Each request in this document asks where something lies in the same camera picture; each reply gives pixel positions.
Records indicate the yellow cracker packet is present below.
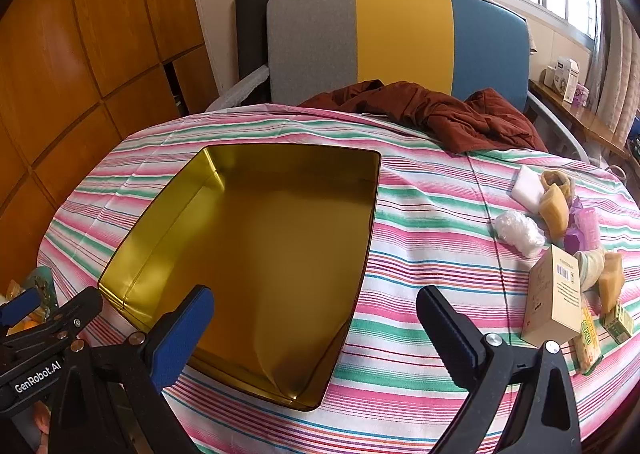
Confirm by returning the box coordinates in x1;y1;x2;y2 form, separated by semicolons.
572;304;602;376

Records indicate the yellow sponge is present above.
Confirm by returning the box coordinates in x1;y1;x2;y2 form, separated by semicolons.
598;252;625;314
538;184;568;240

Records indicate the white plastic bag ball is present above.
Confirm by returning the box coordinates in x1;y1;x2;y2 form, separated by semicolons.
494;210;544;258

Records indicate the purple snack packet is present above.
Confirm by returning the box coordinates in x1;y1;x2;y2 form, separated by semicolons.
563;196;586;255

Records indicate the yellow sock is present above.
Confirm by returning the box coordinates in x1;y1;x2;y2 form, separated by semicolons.
540;170;575;204

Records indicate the green tea box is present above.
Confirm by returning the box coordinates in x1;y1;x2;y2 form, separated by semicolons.
600;302;634;344

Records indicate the wooden desk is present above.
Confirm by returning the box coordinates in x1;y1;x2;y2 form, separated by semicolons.
528;79;631;160

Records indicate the white foam sponge block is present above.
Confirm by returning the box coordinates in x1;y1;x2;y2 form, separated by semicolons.
511;165;544;214

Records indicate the right side curtain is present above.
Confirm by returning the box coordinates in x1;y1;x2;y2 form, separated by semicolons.
586;0;639;143

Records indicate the white box on desk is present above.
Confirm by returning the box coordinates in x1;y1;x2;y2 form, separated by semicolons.
553;58;579;103

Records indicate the beige cardboard box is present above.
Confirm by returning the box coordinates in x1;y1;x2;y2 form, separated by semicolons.
521;245;582;347

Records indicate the dark red blanket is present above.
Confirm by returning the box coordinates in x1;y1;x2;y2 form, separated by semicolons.
302;79;547;154

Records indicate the gold metal tin box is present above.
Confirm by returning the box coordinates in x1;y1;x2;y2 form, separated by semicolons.
99;143;382;412

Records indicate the wooden wardrobe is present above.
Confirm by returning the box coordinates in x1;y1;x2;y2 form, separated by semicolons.
1;0;218;283

